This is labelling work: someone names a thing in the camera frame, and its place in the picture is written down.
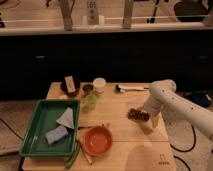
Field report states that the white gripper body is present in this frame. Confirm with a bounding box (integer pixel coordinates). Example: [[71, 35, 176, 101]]
[[143, 95, 162, 115]]

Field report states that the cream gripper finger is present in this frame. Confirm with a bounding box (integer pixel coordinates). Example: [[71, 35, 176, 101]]
[[151, 114, 159, 128]]

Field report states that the dark grape bunch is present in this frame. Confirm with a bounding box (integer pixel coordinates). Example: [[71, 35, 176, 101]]
[[127, 108, 150, 121]]

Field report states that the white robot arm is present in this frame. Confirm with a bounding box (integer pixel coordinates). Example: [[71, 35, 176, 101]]
[[143, 79, 213, 141]]

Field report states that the red bowl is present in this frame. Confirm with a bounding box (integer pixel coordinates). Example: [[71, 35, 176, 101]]
[[83, 126, 112, 157]]

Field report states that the dark brown bowl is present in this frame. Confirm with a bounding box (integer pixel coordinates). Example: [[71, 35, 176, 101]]
[[60, 76, 80, 97]]

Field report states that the cream block in bowl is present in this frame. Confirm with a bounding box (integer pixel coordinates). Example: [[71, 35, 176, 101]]
[[65, 76, 75, 93]]

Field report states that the white cup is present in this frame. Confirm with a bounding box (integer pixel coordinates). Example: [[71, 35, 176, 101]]
[[93, 78, 106, 93]]

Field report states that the green translucent cup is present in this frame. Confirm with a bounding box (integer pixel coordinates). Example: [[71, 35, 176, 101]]
[[85, 94, 97, 109]]

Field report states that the small dark cup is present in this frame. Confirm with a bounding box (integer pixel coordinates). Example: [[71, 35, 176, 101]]
[[82, 84, 93, 96]]

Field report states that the yellow green stick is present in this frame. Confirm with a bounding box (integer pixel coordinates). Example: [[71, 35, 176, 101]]
[[79, 139, 93, 165]]

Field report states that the green bean pod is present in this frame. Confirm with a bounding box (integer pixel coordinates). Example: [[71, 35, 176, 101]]
[[65, 141, 81, 169]]

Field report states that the grey folded cloth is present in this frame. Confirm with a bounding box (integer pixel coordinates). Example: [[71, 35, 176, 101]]
[[56, 108, 74, 129]]

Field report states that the green plastic tray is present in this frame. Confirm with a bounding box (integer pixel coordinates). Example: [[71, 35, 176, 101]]
[[19, 99, 80, 157]]

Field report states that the white remote control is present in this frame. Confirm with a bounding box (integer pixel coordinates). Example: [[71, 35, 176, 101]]
[[86, 0, 99, 25]]

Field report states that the white handled brush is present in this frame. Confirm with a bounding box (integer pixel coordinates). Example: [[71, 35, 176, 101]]
[[115, 84, 149, 93]]

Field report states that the black cable on floor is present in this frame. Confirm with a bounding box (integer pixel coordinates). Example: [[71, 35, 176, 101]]
[[170, 123, 198, 154]]

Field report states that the right wooden post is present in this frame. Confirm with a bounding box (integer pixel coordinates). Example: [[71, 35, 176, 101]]
[[122, 0, 134, 29]]

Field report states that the wooden post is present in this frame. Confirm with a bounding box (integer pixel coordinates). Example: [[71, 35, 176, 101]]
[[122, 0, 134, 29], [59, 0, 73, 31]]

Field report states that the left wooden post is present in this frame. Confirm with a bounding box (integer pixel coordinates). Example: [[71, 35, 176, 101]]
[[59, 0, 73, 31]]

